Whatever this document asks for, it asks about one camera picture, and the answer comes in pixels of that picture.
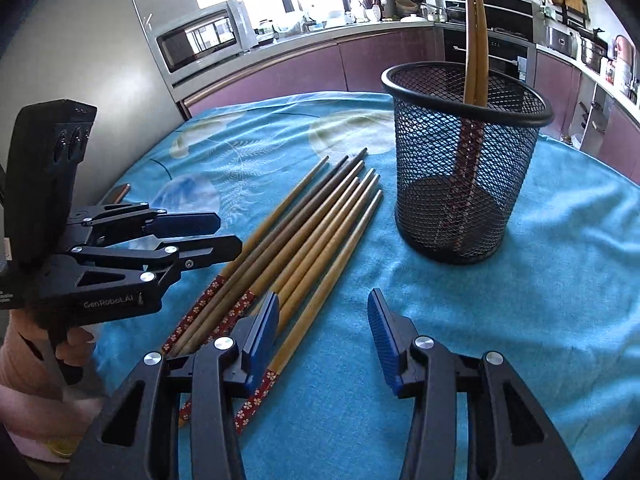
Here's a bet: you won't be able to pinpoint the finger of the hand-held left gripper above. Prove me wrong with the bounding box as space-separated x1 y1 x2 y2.
52 234 244 292
67 202 222 247

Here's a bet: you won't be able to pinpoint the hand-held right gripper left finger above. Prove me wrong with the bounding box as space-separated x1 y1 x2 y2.
62 290 281 480

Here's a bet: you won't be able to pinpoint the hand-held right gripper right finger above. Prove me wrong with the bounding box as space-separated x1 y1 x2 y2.
366 287 583 480

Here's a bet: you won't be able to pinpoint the bunch of wooden chopsticks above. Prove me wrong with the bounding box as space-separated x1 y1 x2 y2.
161 147 385 435

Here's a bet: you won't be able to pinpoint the black mesh utensil holder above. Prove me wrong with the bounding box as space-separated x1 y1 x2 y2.
381 61 553 265

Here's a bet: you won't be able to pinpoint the floral-handled wooden chopstick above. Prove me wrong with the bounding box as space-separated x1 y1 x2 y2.
452 0 490 250

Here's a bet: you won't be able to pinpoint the person's left hand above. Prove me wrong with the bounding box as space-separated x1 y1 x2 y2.
6 311 96 400

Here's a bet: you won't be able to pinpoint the blue floral tablecloth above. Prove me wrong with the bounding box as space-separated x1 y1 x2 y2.
92 91 640 480

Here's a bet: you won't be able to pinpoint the silver refrigerator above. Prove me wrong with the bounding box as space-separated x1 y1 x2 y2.
0 0 202 181

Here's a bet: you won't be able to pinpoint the white microwave oven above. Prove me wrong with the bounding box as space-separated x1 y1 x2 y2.
156 0 257 75

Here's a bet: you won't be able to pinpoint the pink base cabinets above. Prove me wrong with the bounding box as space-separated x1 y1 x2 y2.
182 27 446 121
535 50 640 181

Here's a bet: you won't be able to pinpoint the white kitchen countertop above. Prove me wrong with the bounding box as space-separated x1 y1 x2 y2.
537 44 640 111
170 19 438 106

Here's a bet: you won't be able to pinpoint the black built-in oven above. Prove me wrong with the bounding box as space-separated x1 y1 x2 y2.
443 27 537 83

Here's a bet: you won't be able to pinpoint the silver rice cooker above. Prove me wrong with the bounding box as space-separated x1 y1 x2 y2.
545 25 578 58

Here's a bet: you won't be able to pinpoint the black range hood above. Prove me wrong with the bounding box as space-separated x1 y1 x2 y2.
443 0 535 26

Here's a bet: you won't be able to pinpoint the steel steamer pot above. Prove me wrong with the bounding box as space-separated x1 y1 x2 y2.
580 37 606 71

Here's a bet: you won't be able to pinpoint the pink thermos jug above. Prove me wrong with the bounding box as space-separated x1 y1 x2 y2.
614 35 636 68

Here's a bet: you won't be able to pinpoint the black wall rack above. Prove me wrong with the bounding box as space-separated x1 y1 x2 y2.
530 0 593 26

